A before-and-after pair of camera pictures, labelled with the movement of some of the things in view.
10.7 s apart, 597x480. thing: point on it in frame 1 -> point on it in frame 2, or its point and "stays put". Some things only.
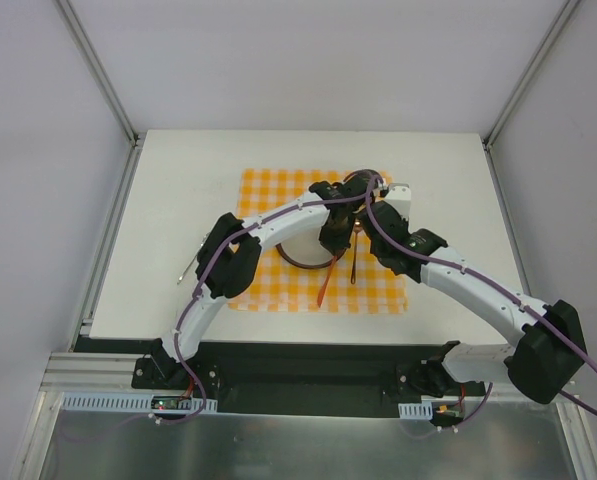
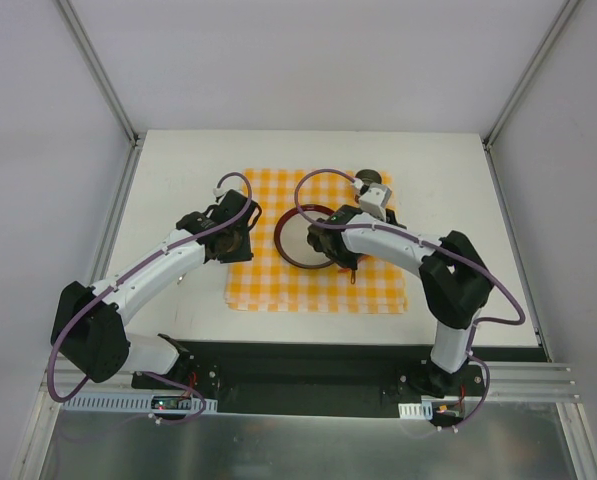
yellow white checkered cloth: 361,282 stays put
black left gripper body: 333,235 -> 243,211
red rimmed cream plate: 305,250 stays put
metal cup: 365,176 stays put
